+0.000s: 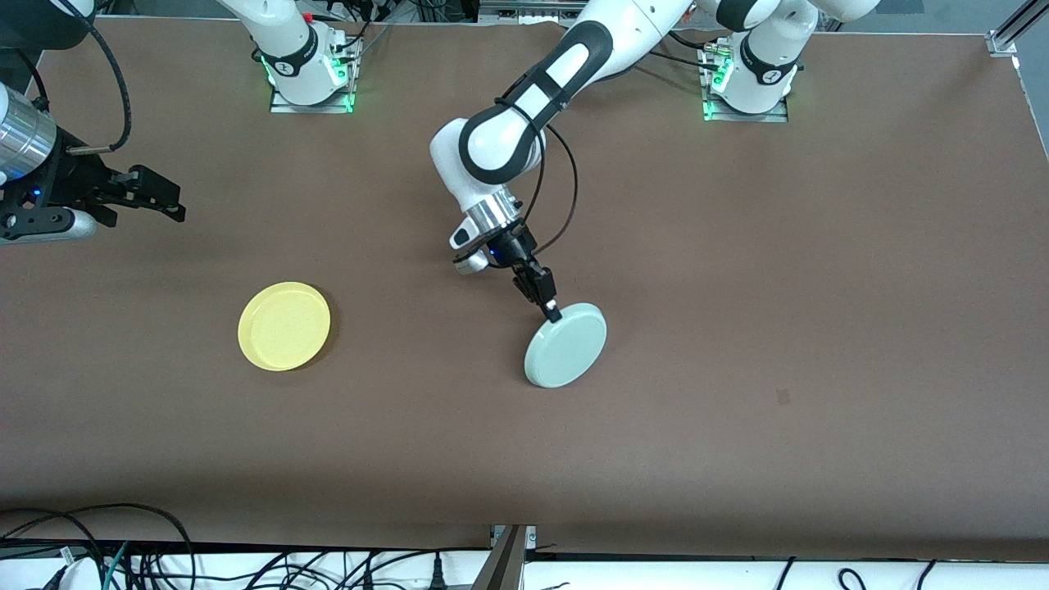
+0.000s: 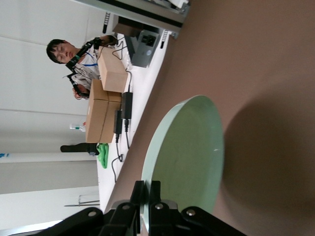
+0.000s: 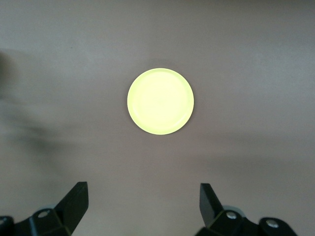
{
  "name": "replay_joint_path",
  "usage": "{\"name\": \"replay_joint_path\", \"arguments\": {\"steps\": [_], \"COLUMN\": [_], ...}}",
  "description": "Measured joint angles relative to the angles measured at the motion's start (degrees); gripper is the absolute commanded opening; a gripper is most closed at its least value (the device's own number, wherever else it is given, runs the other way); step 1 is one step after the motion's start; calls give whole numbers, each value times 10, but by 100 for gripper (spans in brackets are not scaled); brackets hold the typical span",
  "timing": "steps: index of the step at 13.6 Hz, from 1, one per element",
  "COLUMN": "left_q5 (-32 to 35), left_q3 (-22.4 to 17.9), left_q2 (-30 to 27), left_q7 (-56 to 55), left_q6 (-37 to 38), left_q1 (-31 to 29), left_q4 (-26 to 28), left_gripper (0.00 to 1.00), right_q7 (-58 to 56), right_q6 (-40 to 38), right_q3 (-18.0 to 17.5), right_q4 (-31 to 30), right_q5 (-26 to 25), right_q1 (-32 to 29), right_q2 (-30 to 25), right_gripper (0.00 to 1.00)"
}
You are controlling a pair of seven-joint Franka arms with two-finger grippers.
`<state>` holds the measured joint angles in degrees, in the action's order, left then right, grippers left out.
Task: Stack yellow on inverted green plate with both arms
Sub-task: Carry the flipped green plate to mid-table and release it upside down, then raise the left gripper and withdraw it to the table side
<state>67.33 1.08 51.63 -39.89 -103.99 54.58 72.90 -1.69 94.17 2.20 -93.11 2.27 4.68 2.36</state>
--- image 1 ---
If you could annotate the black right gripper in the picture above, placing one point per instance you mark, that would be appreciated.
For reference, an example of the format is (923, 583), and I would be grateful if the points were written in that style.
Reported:
(72, 179)

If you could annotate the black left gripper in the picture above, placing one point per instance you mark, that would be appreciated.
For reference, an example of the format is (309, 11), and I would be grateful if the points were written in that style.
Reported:
(515, 248)

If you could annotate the pale green round plate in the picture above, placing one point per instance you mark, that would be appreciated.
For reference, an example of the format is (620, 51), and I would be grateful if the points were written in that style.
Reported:
(569, 348)

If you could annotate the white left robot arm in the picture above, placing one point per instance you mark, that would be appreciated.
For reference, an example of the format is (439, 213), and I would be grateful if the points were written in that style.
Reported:
(492, 147)

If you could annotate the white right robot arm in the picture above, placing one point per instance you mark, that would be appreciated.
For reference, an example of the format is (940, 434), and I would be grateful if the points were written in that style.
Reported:
(283, 41)

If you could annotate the yellow round plate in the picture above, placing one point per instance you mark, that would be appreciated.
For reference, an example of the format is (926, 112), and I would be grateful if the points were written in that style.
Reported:
(283, 326)

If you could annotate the aluminium profile beam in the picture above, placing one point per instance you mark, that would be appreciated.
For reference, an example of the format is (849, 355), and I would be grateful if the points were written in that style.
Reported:
(504, 565)

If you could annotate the white lower shelf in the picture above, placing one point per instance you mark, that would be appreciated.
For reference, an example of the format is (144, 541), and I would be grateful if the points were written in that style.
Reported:
(656, 578)

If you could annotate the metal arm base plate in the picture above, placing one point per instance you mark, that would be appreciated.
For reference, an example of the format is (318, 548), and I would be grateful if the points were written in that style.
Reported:
(315, 107)
(750, 117)

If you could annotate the aluminium frame corner post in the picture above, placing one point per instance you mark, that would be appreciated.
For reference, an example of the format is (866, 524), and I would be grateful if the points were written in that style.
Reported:
(1004, 41)

